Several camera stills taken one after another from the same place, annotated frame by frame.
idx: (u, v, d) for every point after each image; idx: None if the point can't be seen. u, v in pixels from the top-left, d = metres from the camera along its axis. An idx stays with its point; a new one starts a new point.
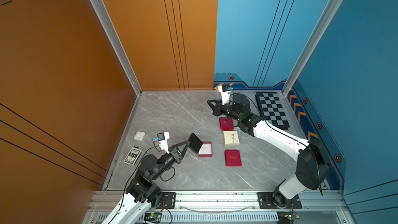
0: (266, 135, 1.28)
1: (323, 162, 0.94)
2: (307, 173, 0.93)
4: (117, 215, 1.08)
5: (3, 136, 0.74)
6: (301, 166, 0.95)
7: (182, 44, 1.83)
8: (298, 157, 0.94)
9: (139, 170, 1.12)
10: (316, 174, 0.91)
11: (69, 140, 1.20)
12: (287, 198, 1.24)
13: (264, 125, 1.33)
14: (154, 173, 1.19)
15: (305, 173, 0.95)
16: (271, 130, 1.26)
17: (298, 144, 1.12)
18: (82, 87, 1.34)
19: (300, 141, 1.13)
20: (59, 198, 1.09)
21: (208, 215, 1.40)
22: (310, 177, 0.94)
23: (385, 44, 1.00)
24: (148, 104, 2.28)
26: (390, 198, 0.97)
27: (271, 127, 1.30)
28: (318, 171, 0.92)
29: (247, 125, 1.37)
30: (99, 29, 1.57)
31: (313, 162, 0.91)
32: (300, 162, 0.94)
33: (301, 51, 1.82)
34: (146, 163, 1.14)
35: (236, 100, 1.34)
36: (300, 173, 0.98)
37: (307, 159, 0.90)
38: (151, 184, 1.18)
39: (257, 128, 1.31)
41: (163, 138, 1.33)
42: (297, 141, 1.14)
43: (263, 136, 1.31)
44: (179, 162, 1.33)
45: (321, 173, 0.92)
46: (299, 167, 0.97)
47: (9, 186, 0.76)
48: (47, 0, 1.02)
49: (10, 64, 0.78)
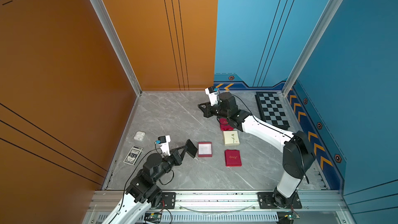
0: (254, 129, 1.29)
1: (307, 152, 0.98)
2: (293, 164, 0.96)
4: (117, 215, 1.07)
5: (3, 136, 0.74)
6: (287, 157, 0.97)
7: (182, 44, 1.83)
8: (284, 150, 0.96)
9: (145, 167, 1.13)
10: (301, 164, 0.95)
11: (70, 140, 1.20)
12: (286, 196, 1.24)
13: (252, 120, 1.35)
14: (157, 172, 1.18)
15: (291, 164, 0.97)
16: (258, 125, 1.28)
17: (284, 136, 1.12)
18: (82, 87, 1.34)
19: (286, 133, 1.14)
20: (59, 198, 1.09)
21: (208, 215, 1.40)
22: (295, 167, 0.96)
23: (386, 44, 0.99)
24: (148, 104, 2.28)
26: (391, 198, 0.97)
27: (259, 121, 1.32)
28: (303, 160, 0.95)
29: (236, 121, 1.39)
30: (99, 29, 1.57)
31: (298, 152, 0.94)
32: (286, 153, 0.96)
33: (301, 51, 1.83)
34: (152, 160, 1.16)
35: (222, 98, 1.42)
36: (286, 164, 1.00)
37: (292, 150, 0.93)
38: (151, 185, 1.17)
39: (244, 123, 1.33)
41: (164, 141, 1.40)
42: (282, 133, 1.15)
43: (251, 131, 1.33)
44: (179, 164, 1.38)
45: (305, 163, 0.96)
46: (285, 158, 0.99)
47: (9, 186, 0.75)
48: None
49: (9, 64, 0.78)
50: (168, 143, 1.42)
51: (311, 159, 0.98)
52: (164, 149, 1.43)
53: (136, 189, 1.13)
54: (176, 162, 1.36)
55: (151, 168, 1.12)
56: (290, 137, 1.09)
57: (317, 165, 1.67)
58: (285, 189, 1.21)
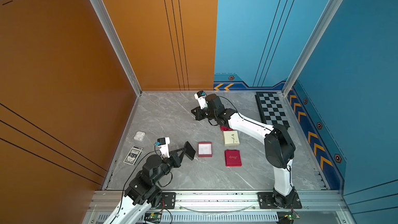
0: (239, 125, 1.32)
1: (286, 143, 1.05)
2: (273, 155, 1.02)
4: (116, 218, 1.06)
5: (3, 136, 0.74)
6: (268, 149, 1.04)
7: (182, 44, 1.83)
8: (265, 141, 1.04)
9: (144, 169, 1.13)
10: (281, 154, 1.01)
11: (69, 140, 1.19)
12: (284, 194, 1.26)
13: (237, 116, 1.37)
14: (157, 173, 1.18)
15: (273, 155, 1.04)
16: (243, 121, 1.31)
17: (265, 129, 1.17)
18: (82, 87, 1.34)
19: (267, 126, 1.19)
20: (59, 198, 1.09)
21: (208, 215, 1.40)
22: (276, 158, 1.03)
23: (386, 44, 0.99)
24: (148, 104, 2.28)
26: (391, 198, 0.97)
27: (243, 117, 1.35)
28: (283, 151, 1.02)
29: (223, 118, 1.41)
30: (99, 29, 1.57)
31: (278, 142, 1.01)
32: (267, 144, 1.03)
33: (301, 51, 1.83)
34: (151, 161, 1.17)
35: (208, 98, 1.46)
36: (269, 156, 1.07)
37: (271, 141, 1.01)
38: (151, 186, 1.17)
39: (230, 120, 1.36)
41: (164, 142, 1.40)
42: (264, 127, 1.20)
43: (237, 127, 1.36)
44: (179, 166, 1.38)
45: (284, 154, 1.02)
46: (267, 150, 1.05)
47: (9, 186, 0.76)
48: None
49: (10, 64, 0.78)
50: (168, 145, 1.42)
51: (291, 150, 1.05)
52: (164, 150, 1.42)
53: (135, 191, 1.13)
54: (175, 164, 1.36)
55: (150, 169, 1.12)
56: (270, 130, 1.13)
57: (317, 165, 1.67)
58: (281, 187, 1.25)
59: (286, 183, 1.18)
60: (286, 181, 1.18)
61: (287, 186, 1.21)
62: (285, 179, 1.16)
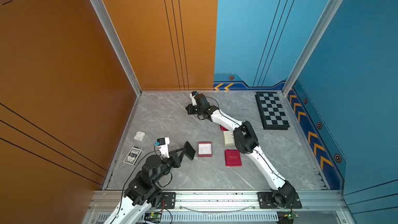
0: (217, 118, 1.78)
1: (251, 136, 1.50)
2: (239, 143, 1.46)
4: (116, 218, 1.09)
5: (3, 136, 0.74)
6: (236, 139, 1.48)
7: (182, 44, 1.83)
8: (233, 134, 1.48)
9: (144, 169, 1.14)
10: (244, 143, 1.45)
11: (69, 139, 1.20)
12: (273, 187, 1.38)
13: (217, 112, 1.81)
14: (156, 174, 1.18)
15: (239, 144, 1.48)
16: (221, 115, 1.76)
17: (236, 124, 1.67)
18: (81, 87, 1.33)
19: (237, 122, 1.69)
20: (60, 198, 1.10)
21: (208, 215, 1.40)
22: (241, 145, 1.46)
23: (385, 44, 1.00)
24: (148, 104, 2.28)
26: (390, 198, 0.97)
27: (222, 113, 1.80)
28: (246, 141, 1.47)
29: (207, 113, 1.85)
30: (99, 29, 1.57)
31: (242, 134, 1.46)
32: (235, 136, 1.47)
33: (301, 51, 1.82)
34: (151, 162, 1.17)
35: (197, 97, 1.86)
36: (237, 144, 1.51)
37: (237, 134, 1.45)
38: (150, 187, 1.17)
39: (212, 114, 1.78)
41: (163, 142, 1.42)
42: (235, 122, 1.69)
43: (216, 120, 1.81)
44: (178, 166, 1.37)
45: (247, 143, 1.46)
46: (235, 140, 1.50)
47: (9, 186, 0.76)
48: None
49: (10, 64, 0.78)
50: (167, 145, 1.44)
51: (254, 141, 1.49)
52: (163, 150, 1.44)
53: (135, 191, 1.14)
54: (175, 164, 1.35)
55: (149, 168, 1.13)
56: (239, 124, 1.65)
57: (317, 164, 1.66)
58: (269, 180, 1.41)
59: (269, 172, 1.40)
60: (268, 170, 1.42)
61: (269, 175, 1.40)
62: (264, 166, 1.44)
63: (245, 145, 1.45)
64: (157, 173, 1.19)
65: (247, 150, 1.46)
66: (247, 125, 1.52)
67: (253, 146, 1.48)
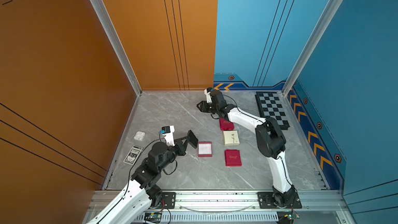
0: (236, 118, 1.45)
1: (277, 136, 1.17)
2: (263, 144, 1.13)
4: (122, 200, 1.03)
5: (3, 136, 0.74)
6: (259, 139, 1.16)
7: (182, 44, 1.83)
8: (255, 131, 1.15)
9: (150, 155, 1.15)
10: (270, 144, 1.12)
11: (69, 140, 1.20)
12: (282, 191, 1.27)
13: (235, 109, 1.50)
14: (162, 162, 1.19)
15: (262, 145, 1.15)
16: (240, 114, 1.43)
17: (257, 121, 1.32)
18: (81, 87, 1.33)
19: (259, 118, 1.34)
20: (59, 198, 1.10)
21: (208, 215, 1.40)
22: (266, 148, 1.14)
23: (386, 44, 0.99)
24: (148, 104, 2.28)
26: (391, 198, 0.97)
27: (241, 111, 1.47)
28: (272, 142, 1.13)
29: (224, 112, 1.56)
30: (99, 29, 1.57)
31: (267, 133, 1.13)
32: (257, 135, 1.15)
33: (301, 51, 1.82)
34: (157, 148, 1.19)
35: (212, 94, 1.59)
36: (259, 145, 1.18)
37: (261, 131, 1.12)
38: (156, 174, 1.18)
39: (230, 113, 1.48)
41: (169, 130, 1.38)
42: (256, 119, 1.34)
43: (234, 120, 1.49)
44: (183, 154, 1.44)
45: (274, 145, 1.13)
46: (257, 140, 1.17)
47: (10, 185, 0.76)
48: (47, 0, 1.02)
49: (10, 65, 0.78)
50: (172, 133, 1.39)
51: (281, 142, 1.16)
52: (168, 138, 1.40)
53: (139, 177, 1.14)
54: (181, 152, 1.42)
55: (156, 155, 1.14)
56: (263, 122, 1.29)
57: (317, 164, 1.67)
58: (278, 184, 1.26)
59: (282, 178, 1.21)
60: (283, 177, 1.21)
61: (284, 181, 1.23)
62: (280, 173, 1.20)
63: (270, 148, 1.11)
64: (162, 159, 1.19)
65: (273, 154, 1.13)
66: (272, 122, 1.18)
67: (280, 149, 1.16)
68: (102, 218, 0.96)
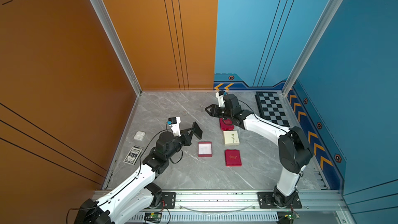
0: (254, 126, 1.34)
1: (303, 147, 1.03)
2: (288, 157, 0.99)
4: (135, 180, 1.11)
5: (3, 136, 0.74)
6: (283, 151, 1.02)
7: (182, 44, 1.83)
8: (279, 141, 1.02)
9: (158, 144, 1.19)
10: (296, 158, 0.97)
11: (69, 140, 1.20)
12: (285, 194, 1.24)
13: (253, 116, 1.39)
14: (169, 151, 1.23)
15: (286, 158, 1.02)
16: (258, 122, 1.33)
17: (280, 130, 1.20)
18: (81, 87, 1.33)
19: (282, 128, 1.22)
20: (60, 197, 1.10)
21: (208, 215, 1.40)
22: (290, 161, 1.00)
23: (386, 43, 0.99)
24: (148, 104, 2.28)
26: (391, 198, 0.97)
27: (259, 118, 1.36)
28: (298, 155, 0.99)
29: (238, 119, 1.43)
30: (99, 29, 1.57)
31: (292, 144, 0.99)
32: (281, 146, 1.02)
33: (301, 51, 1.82)
34: (165, 137, 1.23)
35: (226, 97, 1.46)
36: (282, 158, 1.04)
37: (286, 142, 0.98)
38: (165, 162, 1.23)
39: (246, 120, 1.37)
41: (175, 122, 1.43)
42: (279, 128, 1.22)
43: (251, 128, 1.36)
44: (189, 144, 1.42)
45: (301, 158, 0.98)
46: (280, 151, 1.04)
47: (10, 186, 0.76)
48: (47, 0, 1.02)
49: (10, 65, 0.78)
50: (179, 124, 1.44)
51: (308, 155, 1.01)
52: (174, 129, 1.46)
53: (148, 164, 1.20)
54: (186, 142, 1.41)
55: (164, 143, 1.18)
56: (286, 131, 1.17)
57: (317, 164, 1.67)
58: (284, 188, 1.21)
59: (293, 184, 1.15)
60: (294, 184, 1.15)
61: (292, 188, 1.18)
62: (292, 181, 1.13)
63: (296, 162, 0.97)
64: (169, 148, 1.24)
65: (299, 168, 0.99)
66: (298, 131, 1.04)
67: (306, 162, 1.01)
68: (116, 195, 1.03)
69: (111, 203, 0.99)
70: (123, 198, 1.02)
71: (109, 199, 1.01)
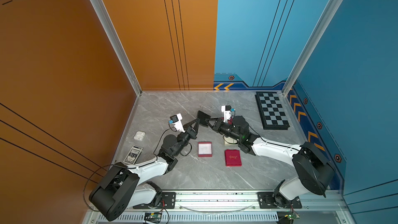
0: (263, 150, 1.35)
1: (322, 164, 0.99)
2: (309, 178, 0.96)
4: (155, 162, 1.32)
5: (3, 136, 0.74)
6: (301, 171, 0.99)
7: (182, 44, 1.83)
8: (295, 162, 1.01)
9: (162, 148, 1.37)
10: (317, 178, 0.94)
11: (70, 140, 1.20)
12: (288, 198, 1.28)
13: (260, 140, 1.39)
14: (174, 151, 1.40)
15: (308, 179, 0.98)
16: (267, 145, 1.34)
17: (292, 150, 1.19)
18: (81, 87, 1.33)
19: (293, 147, 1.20)
20: (59, 198, 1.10)
21: (208, 215, 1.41)
22: (313, 182, 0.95)
23: (386, 44, 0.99)
24: (148, 104, 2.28)
26: (391, 198, 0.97)
27: (267, 141, 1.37)
28: (320, 174, 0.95)
29: (247, 146, 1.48)
30: (99, 29, 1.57)
31: (310, 163, 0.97)
32: (298, 166, 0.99)
33: (301, 51, 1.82)
34: (168, 141, 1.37)
35: (236, 123, 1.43)
36: (303, 179, 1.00)
37: (301, 162, 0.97)
38: (172, 160, 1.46)
39: (254, 145, 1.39)
41: (176, 120, 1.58)
42: (289, 148, 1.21)
43: (261, 152, 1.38)
44: (195, 137, 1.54)
45: (323, 177, 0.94)
46: (299, 172, 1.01)
47: (9, 187, 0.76)
48: (47, 0, 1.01)
49: (9, 65, 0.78)
50: (180, 121, 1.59)
51: (330, 173, 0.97)
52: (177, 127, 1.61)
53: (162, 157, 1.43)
54: (192, 136, 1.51)
55: (168, 148, 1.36)
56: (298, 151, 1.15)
57: None
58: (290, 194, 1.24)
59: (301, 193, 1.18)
60: (300, 192, 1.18)
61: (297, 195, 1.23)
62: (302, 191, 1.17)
63: (320, 181, 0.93)
64: (174, 149, 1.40)
65: (326, 188, 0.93)
66: (311, 148, 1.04)
67: (330, 180, 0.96)
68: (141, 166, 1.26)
69: (138, 170, 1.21)
70: (146, 171, 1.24)
71: (136, 167, 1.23)
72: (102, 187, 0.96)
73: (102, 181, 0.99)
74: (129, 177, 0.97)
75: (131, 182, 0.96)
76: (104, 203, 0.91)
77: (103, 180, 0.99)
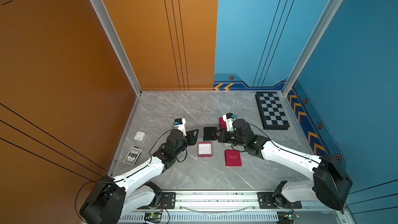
0: (275, 156, 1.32)
1: (340, 178, 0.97)
2: (327, 193, 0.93)
4: (148, 167, 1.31)
5: (3, 136, 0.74)
6: (320, 185, 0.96)
7: (182, 44, 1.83)
8: (315, 177, 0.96)
9: (169, 138, 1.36)
10: (338, 194, 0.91)
11: (70, 140, 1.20)
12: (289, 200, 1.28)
13: (271, 145, 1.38)
14: (177, 146, 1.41)
15: (326, 194, 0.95)
16: (279, 151, 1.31)
17: (311, 162, 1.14)
18: (81, 87, 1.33)
19: (312, 158, 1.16)
20: (59, 197, 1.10)
21: (208, 215, 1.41)
22: (331, 197, 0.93)
23: (386, 44, 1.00)
24: (148, 104, 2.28)
26: (391, 198, 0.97)
27: (279, 147, 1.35)
28: (339, 189, 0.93)
29: (254, 149, 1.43)
30: (99, 29, 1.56)
31: (330, 179, 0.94)
32: (317, 181, 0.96)
33: (301, 51, 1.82)
34: (174, 134, 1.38)
35: (236, 125, 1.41)
36: (320, 193, 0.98)
37: (323, 178, 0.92)
38: (171, 159, 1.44)
39: (265, 151, 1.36)
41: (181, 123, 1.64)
42: (308, 159, 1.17)
43: (271, 157, 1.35)
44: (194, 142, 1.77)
45: (342, 192, 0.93)
46: (317, 186, 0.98)
47: (8, 187, 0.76)
48: None
49: (9, 65, 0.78)
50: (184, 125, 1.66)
51: (347, 186, 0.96)
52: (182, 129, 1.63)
53: (158, 157, 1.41)
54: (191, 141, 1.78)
55: (173, 139, 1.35)
56: (317, 164, 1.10)
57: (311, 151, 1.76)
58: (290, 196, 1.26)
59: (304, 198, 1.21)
60: (306, 197, 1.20)
61: (299, 198, 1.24)
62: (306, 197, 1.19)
63: (340, 197, 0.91)
64: (177, 145, 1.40)
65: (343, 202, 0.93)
66: (330, 160, 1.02)
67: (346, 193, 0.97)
68: (131, 176, 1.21)
69: (126, 182, 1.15)
70: (136, 180, 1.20)
71: (124, 178, 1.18)
72: (90, 204, 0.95)
73: (89, 198, 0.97)
74: (115, 193, 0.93)
75: (116, 198, 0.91)
76: (94, 219, 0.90)
77: (89, 197, 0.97)
